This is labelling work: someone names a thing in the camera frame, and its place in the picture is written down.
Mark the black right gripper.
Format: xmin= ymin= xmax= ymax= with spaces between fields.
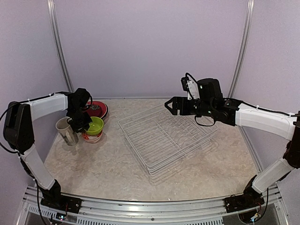
xmin=165 ymin=96 xmax=215 ymax=117

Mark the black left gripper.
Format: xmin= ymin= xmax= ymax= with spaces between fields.
xmin=67 ymin=107 xmax=92 ymax=133

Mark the lime green bowl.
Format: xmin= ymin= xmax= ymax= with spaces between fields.
xmin=85 ymin=117 xmax=104 ymax=135

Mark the tall patterned mug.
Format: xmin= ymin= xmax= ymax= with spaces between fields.
xmin=55 ymin=117 xmax=79 ymax=146

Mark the red white floral bowl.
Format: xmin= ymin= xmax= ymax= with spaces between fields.
xmin=82 ymin=131 xmax=103 ymax=143

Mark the small black plate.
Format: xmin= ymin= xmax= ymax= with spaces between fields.
xmin=87 ymin=101 xmax=105 ymax=118

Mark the white red teal plate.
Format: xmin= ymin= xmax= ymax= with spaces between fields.
xmin=101 ymin=103 xmax=109 ymax=123

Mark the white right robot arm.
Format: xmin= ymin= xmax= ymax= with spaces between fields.
xmin=165 ymin=97 xmax=300 ymax=208

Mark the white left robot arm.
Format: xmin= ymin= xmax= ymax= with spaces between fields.
xmin=1 ymin=88 xmax=93 ymax=209

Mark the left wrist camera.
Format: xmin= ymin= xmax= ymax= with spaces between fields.
xmin=73 ymin=88 xmax=93 ymax=111

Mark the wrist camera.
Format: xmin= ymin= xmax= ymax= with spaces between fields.
xmin=181 ymin=72 xmax=200 ymax=100
xmin=73 ymin=88 xmax=93 ymax=111

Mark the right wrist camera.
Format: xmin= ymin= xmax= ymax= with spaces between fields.
xmin=181 ymin=72 xmax=200 ymax=100

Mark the white wire dish rack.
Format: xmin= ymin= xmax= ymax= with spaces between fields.
xmin=118 ymin=105 xmax=218 ymax=183

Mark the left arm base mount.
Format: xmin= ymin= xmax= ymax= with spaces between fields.
xmin=38 ymin=180 xmax=82 ymax=214

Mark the front aluminium rail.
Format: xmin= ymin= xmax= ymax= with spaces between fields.
xmin=23 ymin=186 xmax=289 ymax=225

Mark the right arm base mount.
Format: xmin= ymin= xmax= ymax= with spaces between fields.
xmin=224 ymin=180 xmax=265 ymax=213

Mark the left aluminium frame post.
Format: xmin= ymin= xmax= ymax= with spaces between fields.
xmin=47 ymin=0 xmax=74 ymax=92

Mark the aluminium frame post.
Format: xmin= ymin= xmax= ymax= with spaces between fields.
xmin=228 ymin=0 xmax=255 ymax=98
xmin=47 ymin=0 xmax=74 ymax=92

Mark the right aluminium frame post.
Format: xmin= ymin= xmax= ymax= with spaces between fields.
xmin=228 ymin=0 xmax=255 ymax=98

